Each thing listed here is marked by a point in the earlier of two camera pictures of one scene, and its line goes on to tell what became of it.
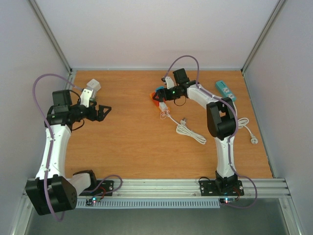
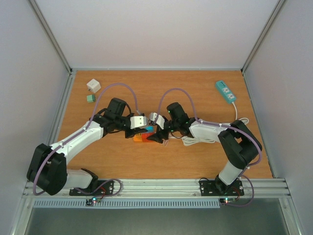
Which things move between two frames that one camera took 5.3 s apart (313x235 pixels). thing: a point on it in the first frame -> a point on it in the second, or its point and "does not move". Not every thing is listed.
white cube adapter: [93, 84] does not move
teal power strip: [224, 90] does not move
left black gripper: [100, 116] -> [136, 130]
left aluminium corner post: [42, 18] does not move
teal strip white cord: [241, 122] does not move
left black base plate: [99, 188] does not move
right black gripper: [161, 94] -> [161, 135]
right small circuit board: [227, 200] does not move
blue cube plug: [160, 87] -> [150, 129]
